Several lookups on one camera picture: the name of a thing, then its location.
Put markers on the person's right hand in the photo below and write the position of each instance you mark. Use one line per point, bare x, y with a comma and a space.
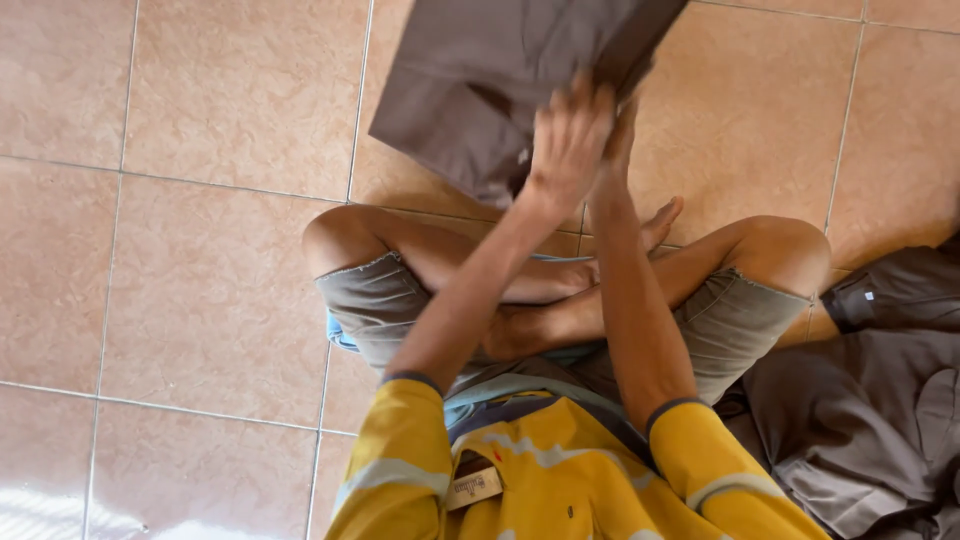
616, 176

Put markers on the person's left hand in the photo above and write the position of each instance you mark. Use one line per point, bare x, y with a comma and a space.
566, 154

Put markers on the person's right fingers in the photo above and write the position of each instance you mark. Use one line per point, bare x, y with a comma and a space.
627, 124

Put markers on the person's left fingers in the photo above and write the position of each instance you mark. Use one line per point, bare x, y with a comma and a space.
583, 97

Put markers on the brown garment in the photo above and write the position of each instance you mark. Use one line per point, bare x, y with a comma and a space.
480, 82

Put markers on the person's right leg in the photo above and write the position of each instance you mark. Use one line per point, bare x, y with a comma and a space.
720, 262

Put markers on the person's leg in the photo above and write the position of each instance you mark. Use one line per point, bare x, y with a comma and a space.
720, 262
420, 247

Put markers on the person's left leg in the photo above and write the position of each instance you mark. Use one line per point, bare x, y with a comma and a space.
420, 247

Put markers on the grey denim shorts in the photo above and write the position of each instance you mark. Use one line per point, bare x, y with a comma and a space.
375, 307

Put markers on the dark grey garment white tag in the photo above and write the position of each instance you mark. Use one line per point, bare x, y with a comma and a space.
896, 289

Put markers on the blue cloth seat pad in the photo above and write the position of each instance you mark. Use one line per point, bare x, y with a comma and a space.
341, 335

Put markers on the yellow striped polo shirt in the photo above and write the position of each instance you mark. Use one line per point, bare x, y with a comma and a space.
570, 472

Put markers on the heap of grey garments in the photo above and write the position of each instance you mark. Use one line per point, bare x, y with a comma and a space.
862, 427

